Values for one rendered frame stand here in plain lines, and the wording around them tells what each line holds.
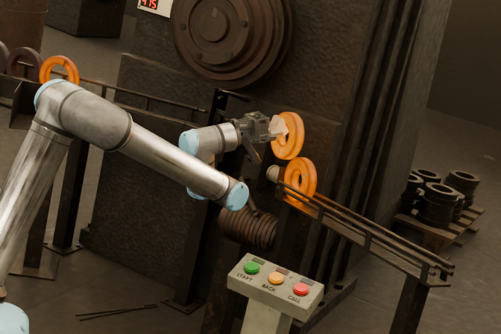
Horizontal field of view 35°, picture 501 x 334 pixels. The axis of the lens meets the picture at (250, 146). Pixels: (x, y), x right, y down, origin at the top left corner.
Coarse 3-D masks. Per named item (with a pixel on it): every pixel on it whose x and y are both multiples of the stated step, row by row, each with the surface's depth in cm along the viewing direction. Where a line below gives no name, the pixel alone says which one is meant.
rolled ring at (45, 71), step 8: (56, 56) 327; (48, 64) 329; (64, 64) 326; (72, 64) 326; (40, 72) 332; (48, 72) 332; (72, 72) 325; (40, 80) 332; (48, 80) 333; (72, 80) 325
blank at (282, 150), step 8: (288, 112) 258; (288, 120) 257; (296, 120) 254; (288, 128) 256; (296, 128) 253; (296, 136) 252; (272, 144) 264; (280, 144) 260; (288, 144) 256; (296, 144) 253; (280, 152) 259; (288, 152) 255; (296, 152) 255
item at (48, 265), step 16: (16, 96) 294; (32, 96) 308; (16, 112) 304; (32, 112) 310; (16, 128) 291; (48, 192) 307; (48, 208) 311; (32, 224) 310; (32, 240) 312; (16, 256) 321; (32, 256) 314; (48, 256) 327; (16, 272) 309; (32, 272) 311; (48, 272) 314
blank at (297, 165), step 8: (296, 160) 268; (304, 160) 264; (288, 168) 272; (296, 168) 268; (304, 168) 263; (312, 168) 263; (288, 176) 272; (296, 176) 271; (304, 176) 263; (312, 176) 262; (296, 184) 271; (304, 184) 263; (312, 184) 261; (304, 192) 262; (312, 192) 263; (296, 200) 266
